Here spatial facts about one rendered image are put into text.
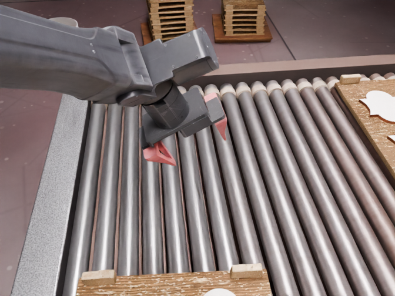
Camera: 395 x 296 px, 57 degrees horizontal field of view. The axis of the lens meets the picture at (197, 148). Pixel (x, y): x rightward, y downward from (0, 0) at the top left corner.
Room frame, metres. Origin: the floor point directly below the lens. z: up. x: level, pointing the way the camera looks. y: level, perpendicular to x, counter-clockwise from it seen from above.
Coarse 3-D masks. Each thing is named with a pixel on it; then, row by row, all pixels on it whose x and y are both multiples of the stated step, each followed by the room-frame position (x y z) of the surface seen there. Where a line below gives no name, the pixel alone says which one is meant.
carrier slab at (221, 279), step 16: (208, 272) 0.34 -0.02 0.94; (224, 272) 0.34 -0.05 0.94; (80, 288) 0.30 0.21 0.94; (96, 288) 0.30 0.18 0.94; (112, 288) 0.30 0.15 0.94; (128, 288) 0.30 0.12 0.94; (144, 288) 0.30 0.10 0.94; (160, 288) 0.30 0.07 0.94; (176, 288) 0.30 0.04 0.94; (192, 288) 0.30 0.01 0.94; (208, 288) 0.30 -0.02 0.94; (224, 288) 0.30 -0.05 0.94; (240, 288) 0.30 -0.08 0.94; (256, 288) 0.30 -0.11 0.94
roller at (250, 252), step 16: (224, 144) 0.70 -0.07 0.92; (224, 160) 0.65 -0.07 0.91; (224, 176) 0.60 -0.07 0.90; (240, 176) 0.60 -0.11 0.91; (240, 192) 0.54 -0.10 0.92; (240, 208) 0.49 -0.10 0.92; (240, 224) 0.45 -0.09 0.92; (240, 240) 0.42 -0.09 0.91; (256, 240) 0.42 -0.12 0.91; (256, 256) 0.38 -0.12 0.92
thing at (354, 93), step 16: (352, 80) 0.96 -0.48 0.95; (368, 80) 0.98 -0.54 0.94; (384, 80) 0.98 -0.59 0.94; (352, 96) 0.89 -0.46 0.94; (368, 96) 0.88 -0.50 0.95; (384, 96) 0.88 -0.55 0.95; (352, 112) 0.83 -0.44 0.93; (368, 112) 0.82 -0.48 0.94; (384, 112) 0.80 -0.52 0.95; (368, 128) 0.75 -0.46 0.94; (384, 128) 0.75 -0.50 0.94; (384, 144) 0.68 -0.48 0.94; (384, 160) 0.63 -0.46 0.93
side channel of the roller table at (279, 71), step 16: (240, 64) 1.05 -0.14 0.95; (256, 64) 1.05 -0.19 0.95; (272, 64) 1.05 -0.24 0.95; (288, 64) 1.05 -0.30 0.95; (304, 64) 1.05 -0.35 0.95; (320, 64) 1.05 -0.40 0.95; (336, 64) 1.05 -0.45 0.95; (352, 64) 1.05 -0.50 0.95; (368, 64) 1.05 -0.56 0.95; (384, 64) 1.06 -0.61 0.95; (192, 80) 0.98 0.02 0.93; (208, 80) 0.99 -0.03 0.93; (224, 80) 0.99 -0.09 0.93; (240, 80) 1.00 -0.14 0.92; (256, 80) 1.01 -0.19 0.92
